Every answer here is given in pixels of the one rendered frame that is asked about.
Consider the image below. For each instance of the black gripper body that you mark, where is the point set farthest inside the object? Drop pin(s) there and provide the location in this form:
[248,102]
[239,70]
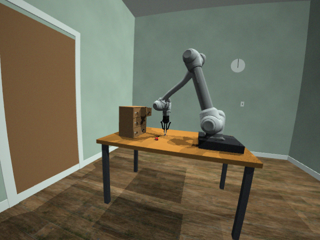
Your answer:
[166,119]

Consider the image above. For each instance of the small brown chest of drawers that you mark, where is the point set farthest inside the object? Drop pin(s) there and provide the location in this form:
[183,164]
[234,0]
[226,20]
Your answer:
[126,121]

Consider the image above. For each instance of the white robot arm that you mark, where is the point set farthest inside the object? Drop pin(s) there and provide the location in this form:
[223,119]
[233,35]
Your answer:
[211,119]

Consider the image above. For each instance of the dark brown drawer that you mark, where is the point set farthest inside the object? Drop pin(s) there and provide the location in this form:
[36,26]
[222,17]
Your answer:
[136,131]
[146,111]
[136,122]
[142,120]
[136,112]
[142,129]

